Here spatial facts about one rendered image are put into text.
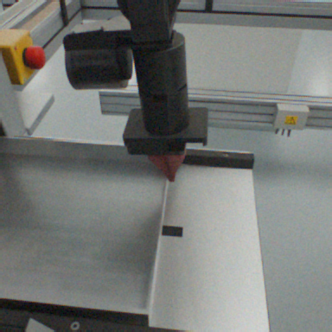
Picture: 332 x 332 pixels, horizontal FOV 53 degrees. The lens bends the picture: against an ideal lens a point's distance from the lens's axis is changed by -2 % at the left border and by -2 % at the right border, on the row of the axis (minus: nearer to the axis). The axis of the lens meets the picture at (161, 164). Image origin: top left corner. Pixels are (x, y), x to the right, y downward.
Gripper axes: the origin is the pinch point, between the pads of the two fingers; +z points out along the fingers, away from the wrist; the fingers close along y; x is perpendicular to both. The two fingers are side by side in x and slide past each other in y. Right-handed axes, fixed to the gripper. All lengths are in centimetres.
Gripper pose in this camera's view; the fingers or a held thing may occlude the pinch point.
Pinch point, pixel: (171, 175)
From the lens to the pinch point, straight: 47.6
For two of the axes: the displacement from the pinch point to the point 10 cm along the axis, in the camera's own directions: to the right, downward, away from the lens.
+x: -1.2, 6.7, -7.3
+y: -9.9, -0.1, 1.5
